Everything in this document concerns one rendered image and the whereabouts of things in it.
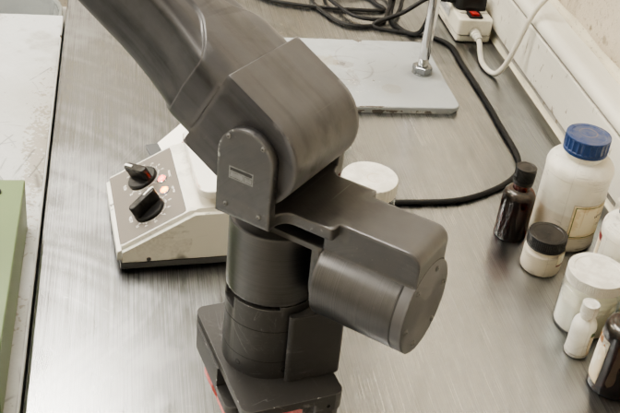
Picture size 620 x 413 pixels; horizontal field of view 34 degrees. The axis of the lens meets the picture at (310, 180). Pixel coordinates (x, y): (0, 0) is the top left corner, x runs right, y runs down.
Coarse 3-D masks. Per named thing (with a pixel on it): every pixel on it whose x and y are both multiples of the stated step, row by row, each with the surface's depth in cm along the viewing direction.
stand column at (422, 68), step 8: (432, 0) 133; (440, 0) 134; (432, 8) 134; (432, 16) 134; (424, 24) 136; (432, 24) 135; (424, 32) 136; (432, 32) 136; (424, 40) 136; (432, 40) 137; (424, 48) 137; (424, 56) 138; (416, 64) 139; (424, 64) 138; (416, 72) 139; (424, 72) 138
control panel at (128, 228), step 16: (144, 160) 106; (160, 160) 104; (128, 176) 105; (176, 176) 101; (112, 192) 104; (128, 192) 103; (160, 192) 100; (176, 192) 99; (128, 208) 100; (176, 208) 97; (128, 224) 99; (144, 224) 98; (160, 224) 96; (128, 240) 97
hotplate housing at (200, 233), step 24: (192, 192) 99; (192, 216) 96; (216, 216) 97; (144, 240) 96; (168, 240) 97; (192, 240) 98; (216, 240) 98; (120, 264) 98; (144, 264) 98; (168, 264) 99; (192, 264) 100
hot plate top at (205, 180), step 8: (184, 136) 104; (184, 144) 103; (192, 152) 101; (192, 160) 100; (200, 160) 100; (192, 168) 99; (200, 168) 99; (208, 168) 99; (200, 176) 98; (208, 176) 98; (216, 176) 98; (200, 184) 96; (208, 184) 97; (216, 184) 97; (200, 192) 96; (208, 192) 96
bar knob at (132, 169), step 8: (128, 168) 103; (136, 168) 102; (144, 168) 101; (152, 168) 103; (136, 176) 103; (144, 176) 102; (152, 176) 102; (128, 184) 103; (136, 184) 102; (144, 184) 102
